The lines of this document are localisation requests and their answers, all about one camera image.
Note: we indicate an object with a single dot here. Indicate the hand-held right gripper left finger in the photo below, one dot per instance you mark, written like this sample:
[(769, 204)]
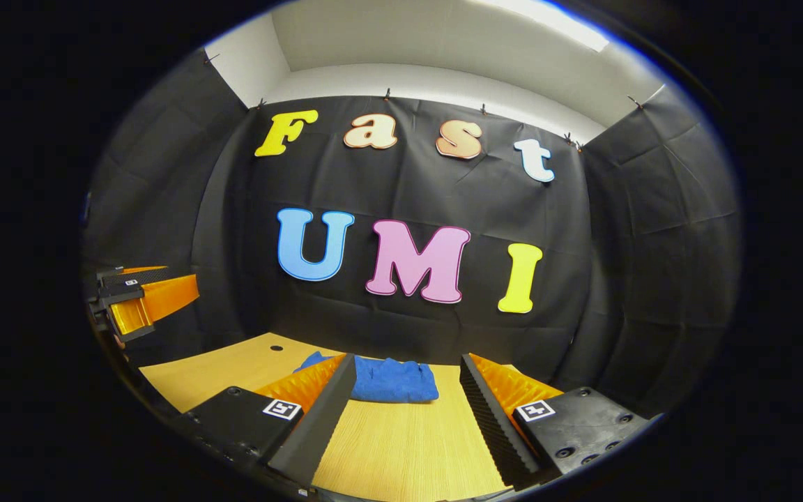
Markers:
[(325, 418)]

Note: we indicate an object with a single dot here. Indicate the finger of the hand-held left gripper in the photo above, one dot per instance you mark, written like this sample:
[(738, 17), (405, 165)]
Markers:
[(150, 276), (164, 296)]

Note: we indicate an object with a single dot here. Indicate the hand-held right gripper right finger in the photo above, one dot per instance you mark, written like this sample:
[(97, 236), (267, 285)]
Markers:
[(492, 425)]

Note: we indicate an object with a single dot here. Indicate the blue button jacket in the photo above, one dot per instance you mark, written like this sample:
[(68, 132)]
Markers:
[(394, 382)]

